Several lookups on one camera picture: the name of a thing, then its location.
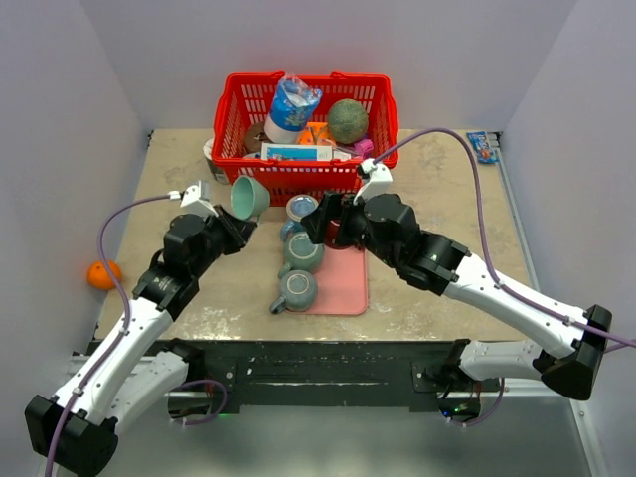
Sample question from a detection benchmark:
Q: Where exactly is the blue white paper towel roll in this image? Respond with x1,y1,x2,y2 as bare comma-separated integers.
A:
264,73,323,144

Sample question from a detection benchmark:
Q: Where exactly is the red plastic shopping basket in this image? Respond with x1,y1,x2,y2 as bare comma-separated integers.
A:
211,71,399,207

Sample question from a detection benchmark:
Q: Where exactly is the green netted melon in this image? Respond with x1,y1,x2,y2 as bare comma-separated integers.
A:
327,98,369,144

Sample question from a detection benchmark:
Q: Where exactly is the grey blue mug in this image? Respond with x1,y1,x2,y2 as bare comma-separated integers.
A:
269,270,318,314

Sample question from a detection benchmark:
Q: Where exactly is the dark red mug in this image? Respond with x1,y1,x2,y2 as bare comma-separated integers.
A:
324,220,357,249

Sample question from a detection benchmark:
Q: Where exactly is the orange package in basket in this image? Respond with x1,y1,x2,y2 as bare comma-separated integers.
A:
297,121,334,145

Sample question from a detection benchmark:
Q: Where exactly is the orange fruit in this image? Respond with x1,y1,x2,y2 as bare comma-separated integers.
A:
86,260,122,291

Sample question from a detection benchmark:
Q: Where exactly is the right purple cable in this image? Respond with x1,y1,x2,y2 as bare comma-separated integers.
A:
373,127,636,353

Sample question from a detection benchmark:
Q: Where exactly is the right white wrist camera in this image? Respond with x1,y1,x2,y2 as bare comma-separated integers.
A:
353,158,393,205

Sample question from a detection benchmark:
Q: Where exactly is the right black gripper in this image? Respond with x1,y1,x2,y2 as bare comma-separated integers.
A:
301,190,400,268

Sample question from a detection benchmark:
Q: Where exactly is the blue snack packet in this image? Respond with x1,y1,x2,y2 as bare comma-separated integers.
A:
466,131,499,164

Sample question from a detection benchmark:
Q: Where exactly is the light blue tall mug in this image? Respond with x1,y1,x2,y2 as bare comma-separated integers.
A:
280,195,318,242

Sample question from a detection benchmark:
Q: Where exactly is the teal green mug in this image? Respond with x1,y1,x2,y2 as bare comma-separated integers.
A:
278,232,325,278

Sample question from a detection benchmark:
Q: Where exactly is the pink plastic tray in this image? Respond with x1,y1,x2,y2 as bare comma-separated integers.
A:
296,244,368,315

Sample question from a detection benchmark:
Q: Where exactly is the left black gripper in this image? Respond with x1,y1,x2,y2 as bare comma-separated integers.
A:
192,204,255,277

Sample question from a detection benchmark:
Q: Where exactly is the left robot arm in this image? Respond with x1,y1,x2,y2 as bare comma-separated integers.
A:
25,205,257,476

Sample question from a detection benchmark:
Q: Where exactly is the small green mug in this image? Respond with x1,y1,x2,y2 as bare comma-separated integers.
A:
231,176,270,222

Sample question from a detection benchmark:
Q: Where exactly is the white blue flat box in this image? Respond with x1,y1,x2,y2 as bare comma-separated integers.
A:
260,143,333,162

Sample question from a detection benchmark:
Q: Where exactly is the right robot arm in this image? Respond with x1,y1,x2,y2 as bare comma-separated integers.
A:
301,193,612,400

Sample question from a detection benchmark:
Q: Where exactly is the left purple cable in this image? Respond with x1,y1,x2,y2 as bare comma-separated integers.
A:
45,193,175,477

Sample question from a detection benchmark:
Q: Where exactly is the purple cable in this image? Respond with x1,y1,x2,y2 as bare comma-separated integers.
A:
45,193,175,477
373,127,636,353

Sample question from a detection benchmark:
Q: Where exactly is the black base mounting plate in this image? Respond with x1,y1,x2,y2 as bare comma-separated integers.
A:
145,339,500,414

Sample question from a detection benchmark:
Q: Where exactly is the pink small box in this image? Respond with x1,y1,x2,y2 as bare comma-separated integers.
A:
353,138,374,159

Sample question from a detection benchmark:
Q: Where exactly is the black labelled paper roll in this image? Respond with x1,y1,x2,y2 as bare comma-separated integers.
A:
203,138,231,186

